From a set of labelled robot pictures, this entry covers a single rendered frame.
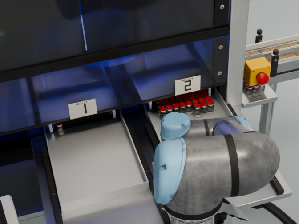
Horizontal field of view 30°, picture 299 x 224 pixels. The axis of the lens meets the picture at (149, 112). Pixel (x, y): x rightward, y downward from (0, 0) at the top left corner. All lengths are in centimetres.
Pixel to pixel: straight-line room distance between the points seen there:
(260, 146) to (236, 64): 81
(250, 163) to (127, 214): 67
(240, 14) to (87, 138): 62
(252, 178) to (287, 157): 200
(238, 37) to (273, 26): 222
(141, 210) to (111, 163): 21
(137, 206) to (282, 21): 263
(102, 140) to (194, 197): 85
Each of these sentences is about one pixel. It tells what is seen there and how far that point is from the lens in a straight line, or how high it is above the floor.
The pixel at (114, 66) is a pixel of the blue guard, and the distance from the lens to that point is 165.
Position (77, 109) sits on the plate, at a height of 102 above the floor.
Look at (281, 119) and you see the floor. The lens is 321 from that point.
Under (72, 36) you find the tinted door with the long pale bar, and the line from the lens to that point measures 158.
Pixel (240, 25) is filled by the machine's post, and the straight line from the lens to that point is 172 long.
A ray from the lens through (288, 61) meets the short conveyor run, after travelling 205.
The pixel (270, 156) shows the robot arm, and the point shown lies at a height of 140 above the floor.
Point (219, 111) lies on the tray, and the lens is 189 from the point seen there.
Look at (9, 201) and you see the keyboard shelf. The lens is 181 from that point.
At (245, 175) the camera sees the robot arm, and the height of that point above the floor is 140.
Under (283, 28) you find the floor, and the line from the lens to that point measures 395.
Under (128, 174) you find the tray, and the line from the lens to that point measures 170.
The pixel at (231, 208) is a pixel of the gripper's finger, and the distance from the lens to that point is 128.
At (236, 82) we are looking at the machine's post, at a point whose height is 99.
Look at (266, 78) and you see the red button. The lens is 185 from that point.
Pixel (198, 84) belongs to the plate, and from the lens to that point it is 179.
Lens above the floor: 214
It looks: 41 degrees down
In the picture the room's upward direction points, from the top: 4 degrees counter-clockwise
